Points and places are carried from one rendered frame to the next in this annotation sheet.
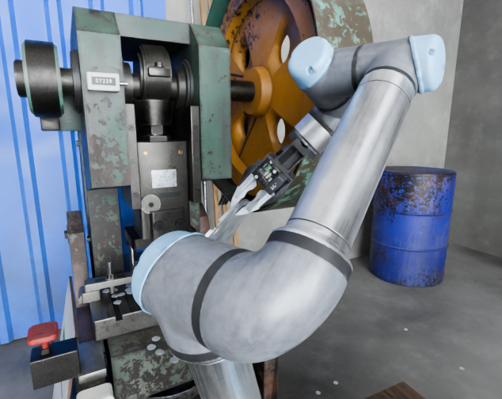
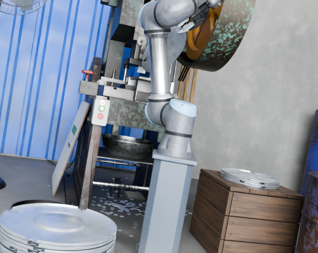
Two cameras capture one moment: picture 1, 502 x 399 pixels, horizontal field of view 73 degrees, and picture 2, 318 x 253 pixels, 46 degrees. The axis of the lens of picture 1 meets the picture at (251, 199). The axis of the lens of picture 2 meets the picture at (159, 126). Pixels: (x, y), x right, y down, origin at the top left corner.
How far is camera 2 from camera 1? 1.35 m
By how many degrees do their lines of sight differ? 15
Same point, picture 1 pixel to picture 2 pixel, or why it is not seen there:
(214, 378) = (155, 44)
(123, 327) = (116, 94)
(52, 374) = (87, 90)
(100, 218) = (112, 56)
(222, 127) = not seen: hidden behind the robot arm
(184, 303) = (153, 6)
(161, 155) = not seen: hidden behind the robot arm
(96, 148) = (125, 6)
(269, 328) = (171, 6)
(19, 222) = (53, 80)
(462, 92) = not seen: outside the picture
